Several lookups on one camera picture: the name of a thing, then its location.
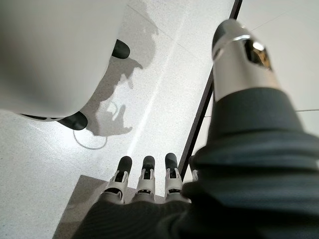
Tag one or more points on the right robot hand dark palm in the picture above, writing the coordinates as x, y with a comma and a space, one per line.
249, 161

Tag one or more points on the dark cabinet toe kick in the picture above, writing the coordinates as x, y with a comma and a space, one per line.
199, 119

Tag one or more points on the wide white cabinet door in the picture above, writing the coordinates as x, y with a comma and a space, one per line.
274, 7

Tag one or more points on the left robot leg black foot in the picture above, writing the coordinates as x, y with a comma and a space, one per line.
120, 48

